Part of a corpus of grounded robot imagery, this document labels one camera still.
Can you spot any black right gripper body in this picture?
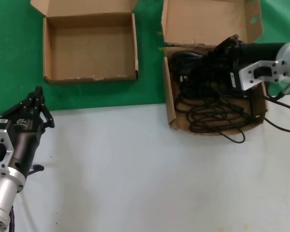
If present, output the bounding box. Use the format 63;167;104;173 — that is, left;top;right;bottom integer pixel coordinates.
228;41;288;73

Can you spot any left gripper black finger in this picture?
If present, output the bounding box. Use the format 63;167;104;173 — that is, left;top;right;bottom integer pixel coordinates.
35;95;56;129
0;86;43;120

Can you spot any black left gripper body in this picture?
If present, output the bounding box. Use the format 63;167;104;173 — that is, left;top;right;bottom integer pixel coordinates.
6;113;46;180

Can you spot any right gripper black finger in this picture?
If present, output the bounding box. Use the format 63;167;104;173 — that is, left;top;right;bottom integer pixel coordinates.
202;34;240;60
203;57;235;75

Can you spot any large torn cardboard box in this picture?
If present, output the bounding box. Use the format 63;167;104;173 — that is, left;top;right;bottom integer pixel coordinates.
161;0;268;136

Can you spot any smaller square cardboard box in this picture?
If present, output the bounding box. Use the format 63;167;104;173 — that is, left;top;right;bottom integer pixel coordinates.
30;0;140;85

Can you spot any black angled plug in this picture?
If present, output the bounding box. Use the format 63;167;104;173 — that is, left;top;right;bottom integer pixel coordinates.
28;163;44;175

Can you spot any green table cloth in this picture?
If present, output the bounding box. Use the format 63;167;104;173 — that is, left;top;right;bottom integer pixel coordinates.
0;0;290;116

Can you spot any silver left wrist bracket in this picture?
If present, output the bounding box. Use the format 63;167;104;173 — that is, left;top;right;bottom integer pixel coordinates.
0;129;15;176

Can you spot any silver wrist bracket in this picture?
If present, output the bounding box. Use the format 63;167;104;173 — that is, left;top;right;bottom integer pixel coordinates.
0;129;15;176
239;59;285;91

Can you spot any silver right wrist bracket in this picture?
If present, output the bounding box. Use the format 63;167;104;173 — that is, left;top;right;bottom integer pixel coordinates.
239;59;285;91

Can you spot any thin cable with metal connector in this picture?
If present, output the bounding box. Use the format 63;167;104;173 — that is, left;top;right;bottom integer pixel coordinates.
262;81;290;134

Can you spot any loose black cable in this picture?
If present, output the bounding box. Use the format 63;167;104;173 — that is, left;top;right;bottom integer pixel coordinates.
175;95;253;144

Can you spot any dark braided left arm cable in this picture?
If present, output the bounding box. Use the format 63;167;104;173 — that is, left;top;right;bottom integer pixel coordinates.
6;205;15;232

